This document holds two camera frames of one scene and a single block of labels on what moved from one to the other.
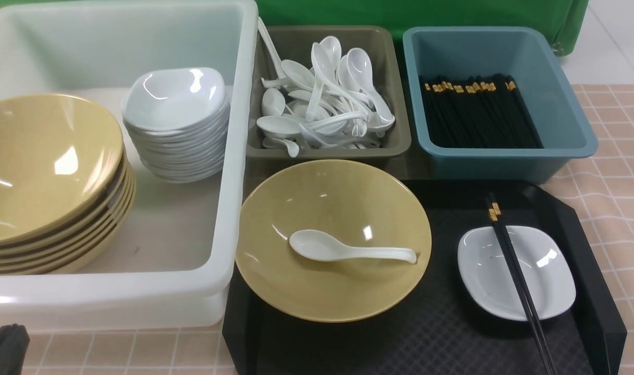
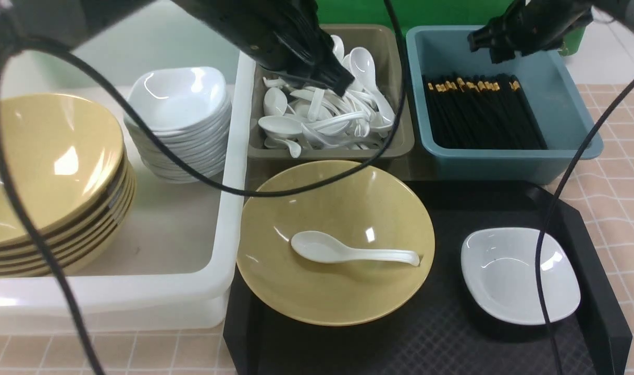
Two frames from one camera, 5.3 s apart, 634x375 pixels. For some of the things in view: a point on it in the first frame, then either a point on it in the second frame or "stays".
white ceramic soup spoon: [320, 246] stays
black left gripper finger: [4, 351] -> [286, 36]
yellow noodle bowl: [333, 241] stays
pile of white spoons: [334, 104] stays
